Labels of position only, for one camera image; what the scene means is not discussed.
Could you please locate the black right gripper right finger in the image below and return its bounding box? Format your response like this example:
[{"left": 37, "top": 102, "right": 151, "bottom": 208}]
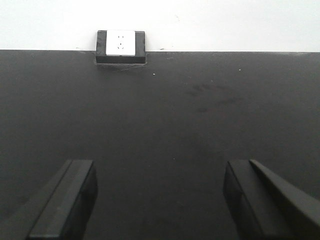
[{"left": 223, "top": 159, "right": 320, "bottom": 240}]

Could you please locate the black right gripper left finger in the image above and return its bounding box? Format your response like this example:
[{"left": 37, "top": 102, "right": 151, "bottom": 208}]
[{"left": 0, "top": 159, "right": 98, "bottom": 240}]

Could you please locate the white wall socket black box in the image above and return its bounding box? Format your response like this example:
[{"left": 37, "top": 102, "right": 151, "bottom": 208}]
[{"left": 95, "top": 29, "right": 147, "bottom": 65}]

